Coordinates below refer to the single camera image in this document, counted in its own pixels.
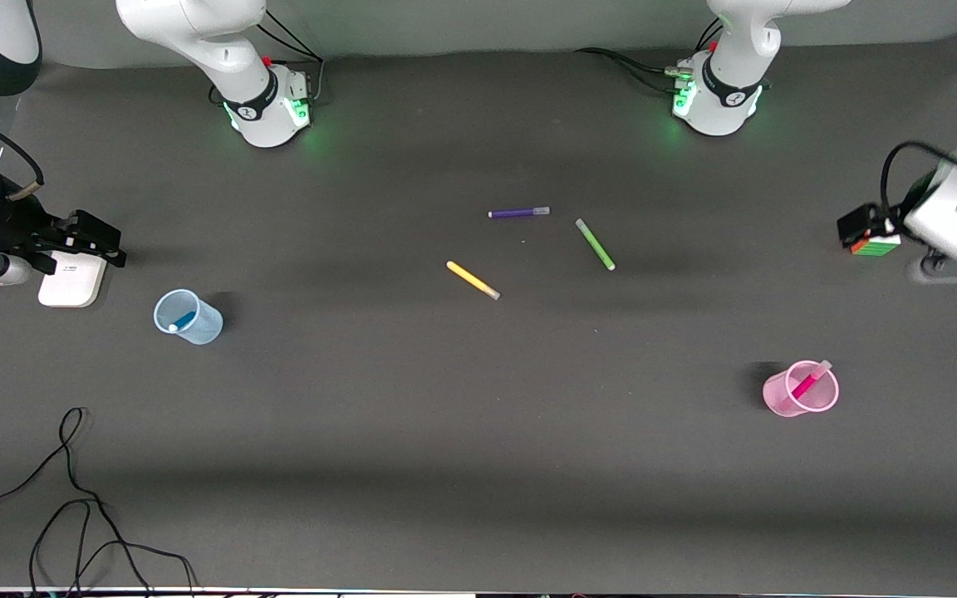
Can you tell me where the pink marker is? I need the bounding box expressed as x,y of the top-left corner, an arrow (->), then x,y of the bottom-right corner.
789,359 -> 834,402

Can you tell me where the white stand with base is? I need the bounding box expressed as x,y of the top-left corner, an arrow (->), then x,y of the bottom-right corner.
37,249 -> 109,309

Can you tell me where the translucent blue cup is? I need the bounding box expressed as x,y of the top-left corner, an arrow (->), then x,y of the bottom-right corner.
152,288 -> 223,346

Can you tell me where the translucent pink cup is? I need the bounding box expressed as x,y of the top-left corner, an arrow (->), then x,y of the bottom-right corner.
763,360 -> 842,419

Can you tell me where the green marker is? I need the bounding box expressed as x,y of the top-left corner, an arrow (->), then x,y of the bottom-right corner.
574,218 -> 617,272

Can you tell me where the yellow marker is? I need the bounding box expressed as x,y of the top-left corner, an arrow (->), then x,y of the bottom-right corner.
445,260 -> 502,301

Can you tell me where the loose black cable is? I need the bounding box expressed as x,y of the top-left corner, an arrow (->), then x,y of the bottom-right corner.
0,406 -> 199,596

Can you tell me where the black base cable bundle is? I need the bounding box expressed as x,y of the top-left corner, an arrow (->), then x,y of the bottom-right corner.
258,8 -> 328,107
575,47 -> 693,94

